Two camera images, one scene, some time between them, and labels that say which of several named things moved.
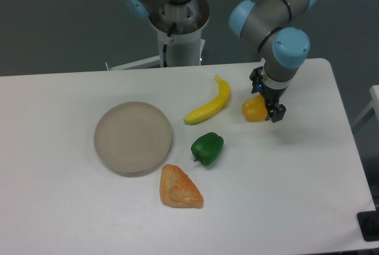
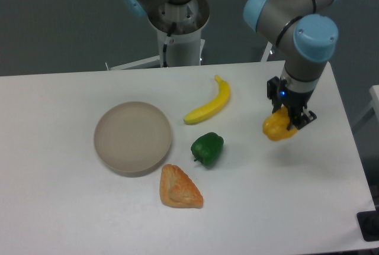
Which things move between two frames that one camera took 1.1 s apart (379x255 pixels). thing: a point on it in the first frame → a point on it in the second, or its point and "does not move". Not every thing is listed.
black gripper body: x=271 y=96 → x=295 y=101
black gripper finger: x=256 y=77 → x=274 y=91
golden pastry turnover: x=177 y=189 does not move
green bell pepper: x=207 y=148 does not move
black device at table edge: x=368 y=222 does not move
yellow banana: x=218 y=102 does not move
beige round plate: x=132 y=138 does not move
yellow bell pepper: x=254 y=109 → x=275 y=125
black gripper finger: x=276 y=112 → x=298 y=116
